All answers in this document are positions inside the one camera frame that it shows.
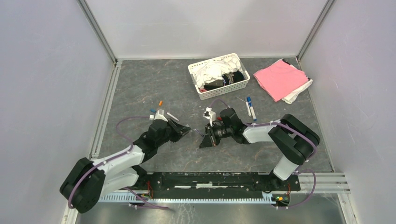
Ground white pen blue ends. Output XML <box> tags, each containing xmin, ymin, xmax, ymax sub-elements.
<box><xmin>247</xmin><ymin>97</ymin><xmax>257</xmax><ymax>121</ymax></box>

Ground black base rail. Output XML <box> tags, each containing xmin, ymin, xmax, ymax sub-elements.
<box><xmin>129</xmin><ymin>172</ymin><xmax>301</xmax><ymax>199</ymax></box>

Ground white cloth under pink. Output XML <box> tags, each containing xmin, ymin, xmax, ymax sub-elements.
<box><xmin>279</xmin><ymin>58</ymin><xmax>313</xmax><ymax>104</ymax></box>

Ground pink folded cloth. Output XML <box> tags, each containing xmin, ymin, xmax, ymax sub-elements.
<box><xmin>254</xmin><ymin>59</ymin><xmax>310</xmax><ymax>102</ymax></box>

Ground purple cable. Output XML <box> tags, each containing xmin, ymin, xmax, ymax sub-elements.
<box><xmin>67</xmin><ymin>116</ymin><xmax>151</xmax><ymax>210</ymax></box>
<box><xmin>209</xmin><ymin>98</ymin><xmax>318</xmax><ymax>209</ymax></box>

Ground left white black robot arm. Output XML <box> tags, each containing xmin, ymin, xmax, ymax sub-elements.
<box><xmin>60</xmin><ymin>119</ymin><xmax>191</xmax><ymax>213</ymax></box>

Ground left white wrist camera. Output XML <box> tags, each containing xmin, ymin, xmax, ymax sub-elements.
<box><xmin>149</xmin><ymin>109</ymin><xmax>168</xmax><ymax>122</ymax></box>

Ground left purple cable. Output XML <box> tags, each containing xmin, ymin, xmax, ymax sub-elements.
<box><xmin>67</xmin><ymin>116</ymin><xmax>151</xmax><ymax>210</ymax></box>

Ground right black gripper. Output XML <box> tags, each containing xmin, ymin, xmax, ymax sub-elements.
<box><xmin>199</xmin><ymin>122</ymin><xmax>233</xmax><ymax>149</ymax></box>

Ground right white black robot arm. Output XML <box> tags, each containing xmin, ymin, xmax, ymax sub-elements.
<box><xmin>199</xmin><ymin>107</ymin><xmax>321</xmax><ymax>190</ymax></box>

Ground white cloth in basket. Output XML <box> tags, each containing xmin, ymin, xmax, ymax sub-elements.
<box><xmin>191</xmin><ymin>57</ymin><xmax>241</xmax><ymax>89</ymax></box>

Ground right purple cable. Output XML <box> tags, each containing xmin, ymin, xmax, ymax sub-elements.
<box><xmin>209</xmin><ymin>98</ymin><xmax>318</xmax><ymax>209</ymax></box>

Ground white plastic basket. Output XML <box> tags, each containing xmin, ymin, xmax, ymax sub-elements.
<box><xmin>188</xmin><ymin>53</ymin><xmax>250</xmax><ymax>100</ymax></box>

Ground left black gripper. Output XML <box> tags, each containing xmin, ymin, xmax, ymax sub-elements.
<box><xmin>156</xmin><ymin>118</ymin><xmax>191</xmax><ymax>147</ymax></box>

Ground black cloth in basket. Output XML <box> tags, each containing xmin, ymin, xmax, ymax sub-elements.
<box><xmin>204</xmin><ymin>71</ymin><xmax>245</xmax><ymax>91</ymax></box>

